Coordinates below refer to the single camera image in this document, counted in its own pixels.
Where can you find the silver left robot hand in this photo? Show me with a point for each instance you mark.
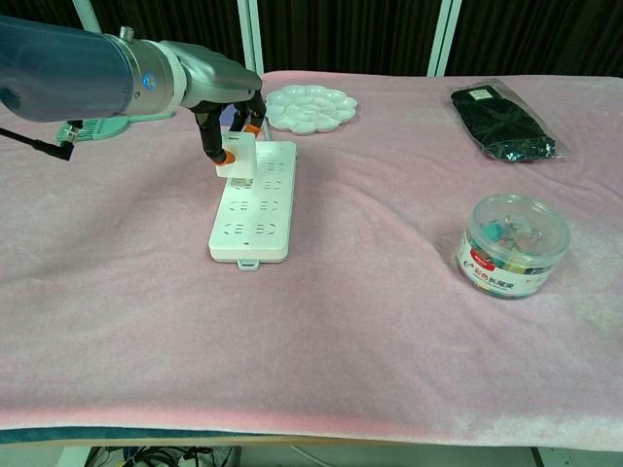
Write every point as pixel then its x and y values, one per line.
pixel 219 78

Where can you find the white plug adapter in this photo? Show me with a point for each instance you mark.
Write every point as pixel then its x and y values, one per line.
pixel 243 156

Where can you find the blue silver left robot arm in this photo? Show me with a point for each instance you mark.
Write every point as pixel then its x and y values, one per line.
pixel 73 68

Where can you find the white flower-shaped paint palette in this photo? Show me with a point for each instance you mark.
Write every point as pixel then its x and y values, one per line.
pixel 311 108

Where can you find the black curtain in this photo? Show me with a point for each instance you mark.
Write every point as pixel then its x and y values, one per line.
pixel 340 29

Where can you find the white power strip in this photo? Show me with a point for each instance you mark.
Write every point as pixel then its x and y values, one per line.
pixel 253 233

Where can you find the pink fleece table cloth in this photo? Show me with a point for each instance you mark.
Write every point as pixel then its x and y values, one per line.
pixel 340 316

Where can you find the black item in plastic bag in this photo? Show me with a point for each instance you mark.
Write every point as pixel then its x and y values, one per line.
pixel 506 121

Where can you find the clear jar of binder clips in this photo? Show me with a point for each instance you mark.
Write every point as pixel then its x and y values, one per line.
pixel 516 243

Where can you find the white frame post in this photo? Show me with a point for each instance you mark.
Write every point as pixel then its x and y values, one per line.
pixel 252 34
pixel 83 14
pixel 444 34

